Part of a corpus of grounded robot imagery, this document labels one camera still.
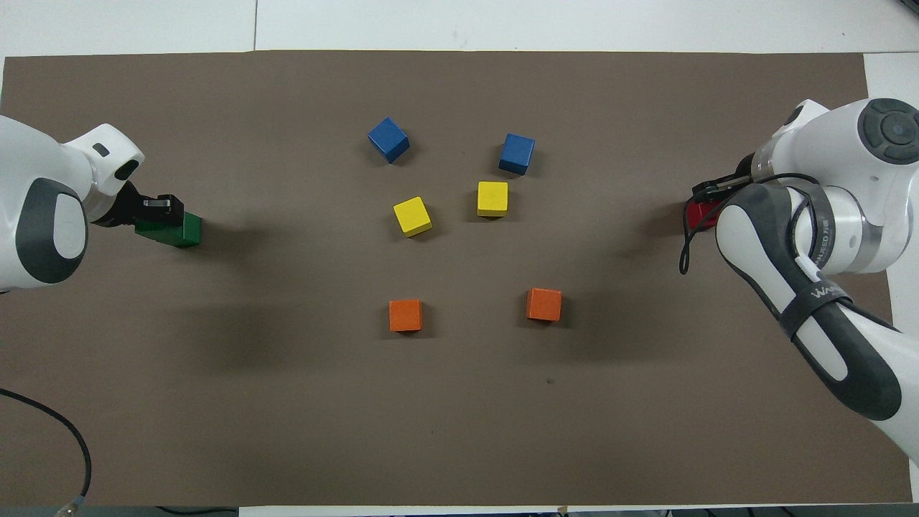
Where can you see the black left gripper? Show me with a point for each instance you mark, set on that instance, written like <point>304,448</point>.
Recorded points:
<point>122,212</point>

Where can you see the orange wooden cube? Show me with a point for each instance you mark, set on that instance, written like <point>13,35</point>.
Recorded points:
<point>406,315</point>
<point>543,304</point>

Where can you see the blue wooden cube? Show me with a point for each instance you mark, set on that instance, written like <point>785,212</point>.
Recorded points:
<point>388,139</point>
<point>517,154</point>

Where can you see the green wooden cube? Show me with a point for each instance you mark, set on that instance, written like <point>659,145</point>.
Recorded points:
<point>154,235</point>
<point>192,230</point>

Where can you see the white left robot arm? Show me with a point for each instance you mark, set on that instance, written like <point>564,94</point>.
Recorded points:
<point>29,172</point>

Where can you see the brown table mat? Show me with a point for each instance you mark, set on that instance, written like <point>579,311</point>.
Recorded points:
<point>459,416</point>

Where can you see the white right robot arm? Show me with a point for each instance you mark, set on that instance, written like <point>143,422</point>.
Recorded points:
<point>847,215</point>

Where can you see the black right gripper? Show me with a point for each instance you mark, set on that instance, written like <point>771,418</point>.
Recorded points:
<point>743,182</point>

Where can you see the yellow wooden cube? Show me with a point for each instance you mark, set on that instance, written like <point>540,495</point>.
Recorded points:
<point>492,198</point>
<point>412,216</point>

